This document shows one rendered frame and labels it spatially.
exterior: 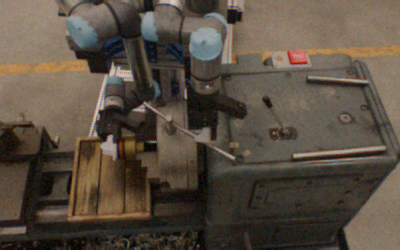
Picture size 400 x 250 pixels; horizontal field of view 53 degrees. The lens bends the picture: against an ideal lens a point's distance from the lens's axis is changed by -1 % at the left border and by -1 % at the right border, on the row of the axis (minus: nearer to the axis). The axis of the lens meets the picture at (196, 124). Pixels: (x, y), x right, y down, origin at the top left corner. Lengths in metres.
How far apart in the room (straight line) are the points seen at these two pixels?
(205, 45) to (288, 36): 2.54
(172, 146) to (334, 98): 0.55
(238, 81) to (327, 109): 0.30
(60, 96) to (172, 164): 1.92
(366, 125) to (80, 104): 2.13
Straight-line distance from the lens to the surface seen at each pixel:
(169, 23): 1.07
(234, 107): 1.09
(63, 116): 2.99
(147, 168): 1.37
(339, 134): 1.33
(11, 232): 1.60
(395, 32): 3.80
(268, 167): 1.21
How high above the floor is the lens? 2.30
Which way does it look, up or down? 55 degrees down
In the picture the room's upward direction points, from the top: straight up
